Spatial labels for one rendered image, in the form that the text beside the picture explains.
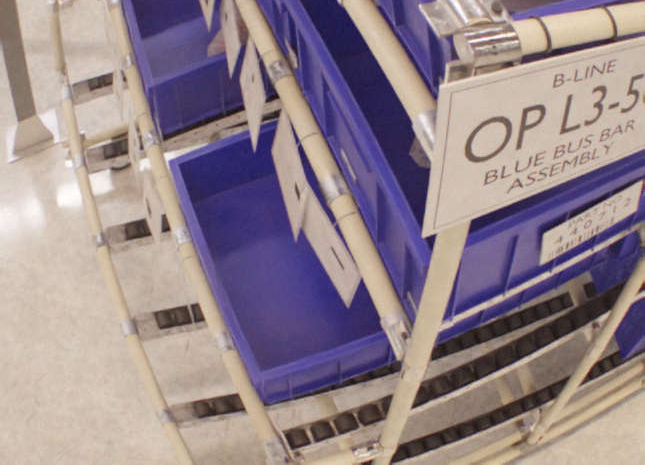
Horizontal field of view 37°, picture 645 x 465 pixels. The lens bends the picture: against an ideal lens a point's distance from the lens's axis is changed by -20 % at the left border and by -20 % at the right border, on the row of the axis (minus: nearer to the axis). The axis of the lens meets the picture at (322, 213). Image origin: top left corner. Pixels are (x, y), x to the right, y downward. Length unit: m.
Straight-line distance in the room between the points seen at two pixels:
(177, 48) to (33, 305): 0.87
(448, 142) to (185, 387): 1.63
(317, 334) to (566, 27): 0.94
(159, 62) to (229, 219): 0.35
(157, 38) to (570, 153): 1.14
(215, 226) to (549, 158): 0.87
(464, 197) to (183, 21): 1.12
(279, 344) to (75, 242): 1.05
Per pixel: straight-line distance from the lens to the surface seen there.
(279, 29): 1.51
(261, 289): 1.70
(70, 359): 2.49
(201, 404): 1.92
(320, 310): 1.68
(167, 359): 2.46
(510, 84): 0.83
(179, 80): 1.73
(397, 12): 1.00
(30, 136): 2.76
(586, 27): 0.84
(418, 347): 1.24
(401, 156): 1.41
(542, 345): 1.69
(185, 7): 2.02
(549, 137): 0.94
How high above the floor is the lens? 2.25
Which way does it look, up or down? 60 degrees down
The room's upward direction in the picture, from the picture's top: 3 degrees clockwise
